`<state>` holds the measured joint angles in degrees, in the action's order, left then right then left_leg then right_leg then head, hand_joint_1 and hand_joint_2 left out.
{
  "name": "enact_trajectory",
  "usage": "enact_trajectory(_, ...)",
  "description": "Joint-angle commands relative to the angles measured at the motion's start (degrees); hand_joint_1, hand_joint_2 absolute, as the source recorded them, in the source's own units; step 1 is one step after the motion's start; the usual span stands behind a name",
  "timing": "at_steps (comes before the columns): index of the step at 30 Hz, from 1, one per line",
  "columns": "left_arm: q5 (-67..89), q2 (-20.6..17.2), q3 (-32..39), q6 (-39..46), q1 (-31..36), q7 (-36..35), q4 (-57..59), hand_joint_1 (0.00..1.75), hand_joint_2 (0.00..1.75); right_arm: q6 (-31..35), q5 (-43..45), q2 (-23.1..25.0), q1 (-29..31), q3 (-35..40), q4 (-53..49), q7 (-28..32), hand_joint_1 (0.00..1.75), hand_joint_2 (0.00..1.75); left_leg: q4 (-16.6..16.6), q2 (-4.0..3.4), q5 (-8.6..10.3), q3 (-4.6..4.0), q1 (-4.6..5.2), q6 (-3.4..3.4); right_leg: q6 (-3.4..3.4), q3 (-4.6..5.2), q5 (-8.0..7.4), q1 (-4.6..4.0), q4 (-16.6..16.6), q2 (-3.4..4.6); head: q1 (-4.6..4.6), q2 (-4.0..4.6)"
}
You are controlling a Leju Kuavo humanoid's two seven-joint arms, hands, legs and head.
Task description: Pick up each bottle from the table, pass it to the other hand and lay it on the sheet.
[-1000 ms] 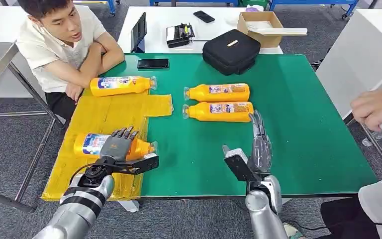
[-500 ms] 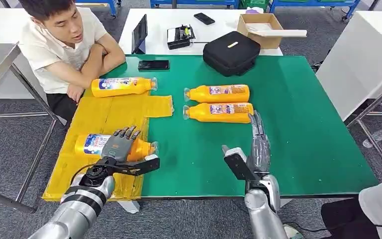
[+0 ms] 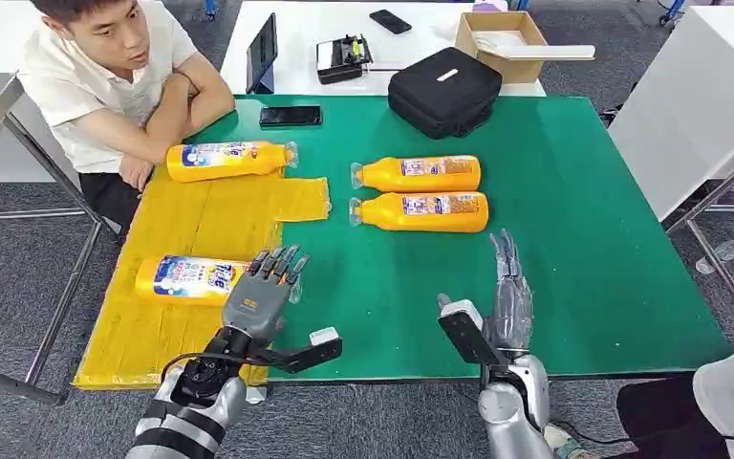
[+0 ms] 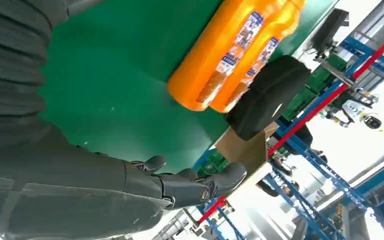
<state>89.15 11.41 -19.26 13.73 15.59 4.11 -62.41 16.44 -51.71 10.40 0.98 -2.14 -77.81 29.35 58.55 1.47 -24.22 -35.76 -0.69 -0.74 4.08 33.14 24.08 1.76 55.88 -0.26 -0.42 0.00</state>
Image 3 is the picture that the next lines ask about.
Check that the person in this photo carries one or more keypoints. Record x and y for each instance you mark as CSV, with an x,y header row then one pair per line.
x,y
82,89

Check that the yellow sheet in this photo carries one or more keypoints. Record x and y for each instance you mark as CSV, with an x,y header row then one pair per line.
x,y
171,222

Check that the black tablet on stand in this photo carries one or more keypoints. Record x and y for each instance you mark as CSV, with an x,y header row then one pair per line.
x,y
262,47

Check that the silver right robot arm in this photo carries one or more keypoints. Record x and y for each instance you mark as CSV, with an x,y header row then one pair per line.
x,y
512,412

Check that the black and white device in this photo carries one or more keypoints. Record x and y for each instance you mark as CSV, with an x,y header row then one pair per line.
x,y
341,62

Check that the black smartphone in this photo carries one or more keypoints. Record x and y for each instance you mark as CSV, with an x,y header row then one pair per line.
x,y
390,21
290,116

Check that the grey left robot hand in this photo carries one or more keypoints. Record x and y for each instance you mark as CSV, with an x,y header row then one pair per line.
x,y
253,310

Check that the white flat panel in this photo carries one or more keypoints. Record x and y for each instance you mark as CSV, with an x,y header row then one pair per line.
x,y
554,52

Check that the clear empty plastic bottle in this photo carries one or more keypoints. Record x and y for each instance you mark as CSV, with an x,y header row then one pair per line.
x,y
728,249

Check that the black zip case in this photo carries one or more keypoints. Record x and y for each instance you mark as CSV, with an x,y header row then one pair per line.
x,y
446,98

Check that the open cardboard box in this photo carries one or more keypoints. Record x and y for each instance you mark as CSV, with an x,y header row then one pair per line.
x,y
522,69

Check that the white table with steel legs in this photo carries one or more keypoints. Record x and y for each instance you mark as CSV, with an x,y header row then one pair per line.
x,y
690,108

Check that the green table mat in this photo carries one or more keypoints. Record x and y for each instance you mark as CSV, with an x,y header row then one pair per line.
x,y
595,253

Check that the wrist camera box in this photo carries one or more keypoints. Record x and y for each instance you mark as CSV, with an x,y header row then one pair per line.
x,y
468,332
304,356

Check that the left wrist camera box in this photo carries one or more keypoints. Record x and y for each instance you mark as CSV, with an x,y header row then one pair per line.
x,y
304,356

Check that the orange drink bottle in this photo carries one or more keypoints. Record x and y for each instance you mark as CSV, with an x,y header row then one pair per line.
x,y
228,165
177,282
383,214
383,175

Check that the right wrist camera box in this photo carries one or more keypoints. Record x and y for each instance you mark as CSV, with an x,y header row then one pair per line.
x,y
468,332

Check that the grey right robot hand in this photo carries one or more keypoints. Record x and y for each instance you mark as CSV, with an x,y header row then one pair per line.
x,y
511,317

